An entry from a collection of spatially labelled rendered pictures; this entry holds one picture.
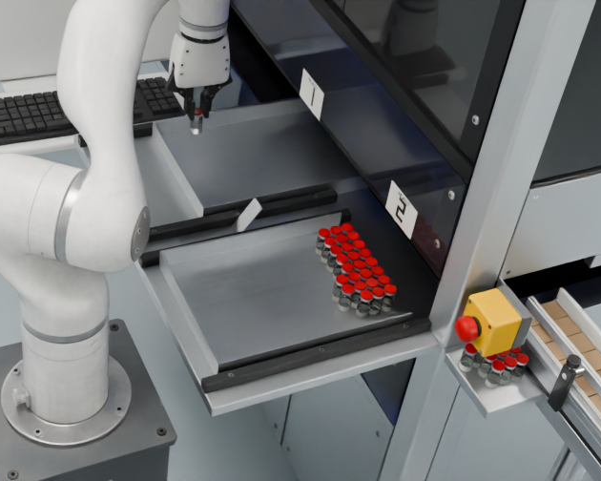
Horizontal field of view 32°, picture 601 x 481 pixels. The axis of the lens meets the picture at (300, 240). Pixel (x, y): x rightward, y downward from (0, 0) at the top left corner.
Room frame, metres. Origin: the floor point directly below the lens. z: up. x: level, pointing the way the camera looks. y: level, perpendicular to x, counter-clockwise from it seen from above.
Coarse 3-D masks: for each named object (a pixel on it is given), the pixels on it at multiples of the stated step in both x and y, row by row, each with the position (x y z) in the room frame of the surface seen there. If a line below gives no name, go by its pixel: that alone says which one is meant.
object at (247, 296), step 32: (288, 224) 1.40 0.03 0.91; (320, 224) 1.43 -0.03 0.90; (160, 256) 1.27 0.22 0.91; (192, 256) 1.30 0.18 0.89; (224, 256) 1.33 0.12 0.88; (256, 256) 1.34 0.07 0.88; (288, 256) 1.35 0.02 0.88; (320, 256) 1.37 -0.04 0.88; (192, 288) 1.23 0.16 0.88; (224, 288) 1.25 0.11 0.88; (256, 288) 1.26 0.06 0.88; (288, 288) 1.27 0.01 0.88; (320, 288) 1.29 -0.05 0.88; (192, 320) 1.15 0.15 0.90; (224, 320) 1.18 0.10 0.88; (256, 320) 1.19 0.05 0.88; (288, 320) 1.20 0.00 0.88; (320, 320) 1.21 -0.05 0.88; (352, 320) 1.23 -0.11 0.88; (384, 320) 1.21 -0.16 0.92; (224, 352) 1.11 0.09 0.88; (256, 352) 1.09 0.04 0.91; (288, 352) 1.12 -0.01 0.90
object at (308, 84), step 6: (306, 72) 1.68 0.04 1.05; (306, 78) 1.67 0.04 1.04; (306, 84) 1.67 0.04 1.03; (312, 84) 1.65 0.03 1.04; (300, 90) 1.68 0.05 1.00; (306, 90) 1.66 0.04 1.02; (312, 90) 1.65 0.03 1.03; (318, 90) 1.63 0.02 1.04; (300, 96) 1.68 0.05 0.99; (306, 96) 1.66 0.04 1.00; (318, 96) 1.63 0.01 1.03; (306, 102) 1.66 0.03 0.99; (318, 102) 1.63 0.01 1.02; (312, 108) 1.64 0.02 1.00; (318, 108) 1.62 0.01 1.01; (318, 114) 1.62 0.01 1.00
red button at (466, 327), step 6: (462, 318) 1.14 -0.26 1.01; (468, 318) 1.14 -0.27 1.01; (456, 324) 1.14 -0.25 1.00; (462, 324) 1.13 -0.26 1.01; (468, 324) 1.13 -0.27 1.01; (474, 324) 1.13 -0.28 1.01; (456, 330) 1.14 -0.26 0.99; (462, 330) 1.13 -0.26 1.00; (468, 330) 1.12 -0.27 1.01; (474, 330) 1.13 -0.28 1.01; (462, 336) 1.13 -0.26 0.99; (468, 336) 1.12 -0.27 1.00; (474, 336) 1.12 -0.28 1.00; (468, 342) 1.12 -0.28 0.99
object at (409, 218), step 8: (392, 184) 1.39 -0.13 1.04; (392, 192) 1.39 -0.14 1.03; (400, 192) 1.37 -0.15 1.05; (392, 200) 1.39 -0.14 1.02; (392, 208) 1.38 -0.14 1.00; (408, 208) 1.35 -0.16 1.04; (392, 216) 1.38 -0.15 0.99; (400, 216) 1.36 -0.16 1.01; (408, 216) 1.34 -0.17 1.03; (416, 216) 1.33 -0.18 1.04; (400, 224) 1.36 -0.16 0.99; (408, 224) 1.34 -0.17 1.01; (408, 232) 1.33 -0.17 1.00
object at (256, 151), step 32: (160, 128) 1.63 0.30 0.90; (224, 128) 1.69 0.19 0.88; (256, 128) 1.70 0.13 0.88; (288, 128) 1.72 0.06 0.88; (320, 128) 1.74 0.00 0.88; (192, 160) 1.57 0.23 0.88; (224, 160) 1.58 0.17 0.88; (256, 160) 1.60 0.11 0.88; (288, 160) 1.62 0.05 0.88; (320, 160) 1.64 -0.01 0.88; (192, 192) 1.45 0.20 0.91; (224, 192) 1.49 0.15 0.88; (256, 192) 1.51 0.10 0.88; (288, 192) 1.49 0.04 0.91
